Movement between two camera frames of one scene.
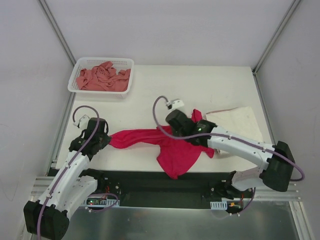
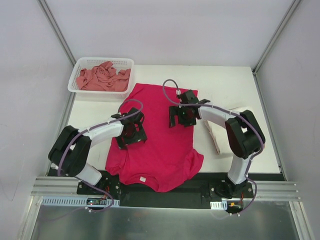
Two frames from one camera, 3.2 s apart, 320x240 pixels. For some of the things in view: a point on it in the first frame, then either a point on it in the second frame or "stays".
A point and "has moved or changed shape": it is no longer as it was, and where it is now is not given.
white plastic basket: (111, 77) stays
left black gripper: (101, 140) to (132, 141)
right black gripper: (189, 124) to (178, 116)
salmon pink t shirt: (103, 77) stays
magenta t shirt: (179, 157) has moved or changed shape
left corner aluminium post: (48, 13) stays
